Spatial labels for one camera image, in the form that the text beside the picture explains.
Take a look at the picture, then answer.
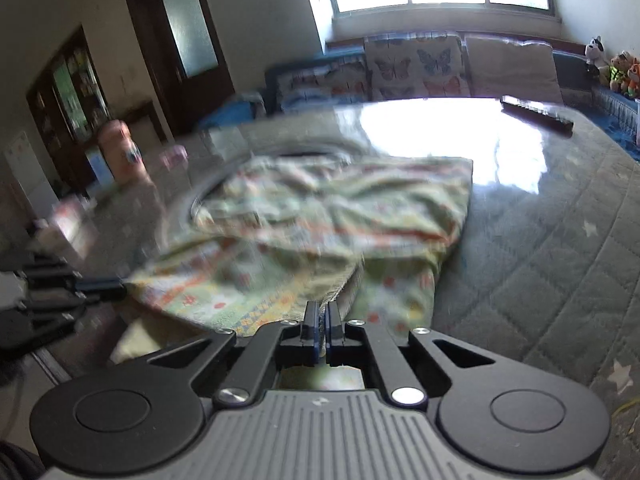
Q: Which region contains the grey striped clothing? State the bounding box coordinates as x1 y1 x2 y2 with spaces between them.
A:
240 91 268 116

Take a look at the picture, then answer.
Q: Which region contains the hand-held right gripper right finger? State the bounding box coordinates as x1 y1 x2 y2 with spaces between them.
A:
324 300 508 407

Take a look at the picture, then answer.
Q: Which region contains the white appliance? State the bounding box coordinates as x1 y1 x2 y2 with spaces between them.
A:
4 131 57 221

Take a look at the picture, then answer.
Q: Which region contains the orange plush toy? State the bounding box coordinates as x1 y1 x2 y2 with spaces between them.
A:
625 57 640 98

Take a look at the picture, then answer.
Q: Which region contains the plain beige cushion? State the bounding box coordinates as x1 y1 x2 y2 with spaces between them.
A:
464 35 563 103

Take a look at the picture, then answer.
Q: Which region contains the black remote control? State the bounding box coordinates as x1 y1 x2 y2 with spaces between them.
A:
500 94 575 137

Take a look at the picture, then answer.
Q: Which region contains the dark wooden door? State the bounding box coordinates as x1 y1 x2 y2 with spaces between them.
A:
122 0 236 143

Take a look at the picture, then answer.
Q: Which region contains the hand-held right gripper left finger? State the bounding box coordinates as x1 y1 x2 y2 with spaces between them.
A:
112 301 321 408

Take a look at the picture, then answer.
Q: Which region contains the dark blue sofa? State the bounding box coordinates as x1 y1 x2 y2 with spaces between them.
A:
197 35 640 161

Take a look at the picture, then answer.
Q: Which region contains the black and white plush toy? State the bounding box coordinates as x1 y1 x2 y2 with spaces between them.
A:
584 36 608 78

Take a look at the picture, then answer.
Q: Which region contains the wide butterfly print pillow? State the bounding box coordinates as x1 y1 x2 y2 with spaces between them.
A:
275 57 373 111

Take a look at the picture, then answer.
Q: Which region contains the quilted grey table cover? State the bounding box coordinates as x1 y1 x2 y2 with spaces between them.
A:
0 97 640 480

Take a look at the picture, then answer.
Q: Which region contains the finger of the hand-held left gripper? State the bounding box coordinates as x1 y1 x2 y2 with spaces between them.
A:
70 272 128 295
65 291 126 312

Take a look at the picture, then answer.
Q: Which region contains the plush bear with yellow vest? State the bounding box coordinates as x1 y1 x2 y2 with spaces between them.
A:
605 51 632 92

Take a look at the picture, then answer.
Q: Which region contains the blue cloth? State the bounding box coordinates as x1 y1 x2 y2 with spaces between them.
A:
197 95 266 128

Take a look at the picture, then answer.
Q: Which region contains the wooden display cabinet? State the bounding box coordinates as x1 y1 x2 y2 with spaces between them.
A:
25 25 113 196

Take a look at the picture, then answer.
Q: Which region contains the square butterfly print pillow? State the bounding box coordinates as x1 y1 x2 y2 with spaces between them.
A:
364 32 471 101

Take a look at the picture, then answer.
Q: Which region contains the floral patterned green garment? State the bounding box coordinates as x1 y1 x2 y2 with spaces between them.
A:
110 155 475 391

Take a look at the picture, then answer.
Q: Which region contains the tissue box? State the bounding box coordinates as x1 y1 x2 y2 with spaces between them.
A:
47 197 98 256

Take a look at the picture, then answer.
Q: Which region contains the pink cartoon water bottle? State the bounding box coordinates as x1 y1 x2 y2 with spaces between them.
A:
97 119 151 191

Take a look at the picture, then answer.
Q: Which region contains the light blue box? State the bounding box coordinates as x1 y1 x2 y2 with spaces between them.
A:
84 147 115 186

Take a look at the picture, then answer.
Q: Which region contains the small pink item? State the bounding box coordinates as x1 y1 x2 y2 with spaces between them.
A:
159 145 188 168

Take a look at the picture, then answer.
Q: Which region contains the round black induction cooker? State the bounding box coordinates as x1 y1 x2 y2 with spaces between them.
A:
160 142 361 241

